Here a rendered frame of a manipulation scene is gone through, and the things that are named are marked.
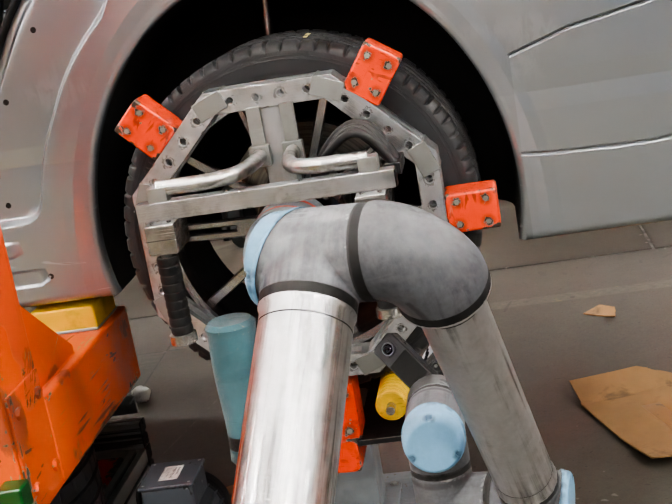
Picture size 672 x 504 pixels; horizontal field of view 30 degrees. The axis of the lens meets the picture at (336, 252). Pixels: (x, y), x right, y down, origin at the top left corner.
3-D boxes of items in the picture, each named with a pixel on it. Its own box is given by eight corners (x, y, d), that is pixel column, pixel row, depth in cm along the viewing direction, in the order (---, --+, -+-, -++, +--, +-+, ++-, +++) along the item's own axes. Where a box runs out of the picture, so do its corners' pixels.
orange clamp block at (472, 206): (450, 223, 223) (500, 216, 222) (449, 234, 216) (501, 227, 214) (444, 185, 222) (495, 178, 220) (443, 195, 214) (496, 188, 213)
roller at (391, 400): (416, 366, 253) (411, 339, 251) (409, 424, 224) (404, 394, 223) (387, 369, 253) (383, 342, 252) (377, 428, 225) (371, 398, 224)
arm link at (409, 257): (466, 169, 140) (584, 483, 187) (362, 180, 145) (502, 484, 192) (453, 247, 133) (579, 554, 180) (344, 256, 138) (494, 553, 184)
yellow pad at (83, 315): (118, 308, 258) (113, 285, 257) (99, 329, 245) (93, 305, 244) (54, 316, 260) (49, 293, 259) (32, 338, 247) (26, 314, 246)
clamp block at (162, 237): (191, 239, 208) (185, 208, 206) (179, 253, 199) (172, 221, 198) (162, 243, 208) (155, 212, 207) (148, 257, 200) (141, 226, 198)
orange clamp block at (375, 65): (381, 100, 219) (404, 54, 216) (378, 107, 211) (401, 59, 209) (345, 82, 219) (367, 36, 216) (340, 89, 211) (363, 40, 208)
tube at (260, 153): (274, 165, 216) (263, 105, 214) (255, 189, 198) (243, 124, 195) (176, 180, 219) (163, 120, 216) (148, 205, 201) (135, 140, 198)
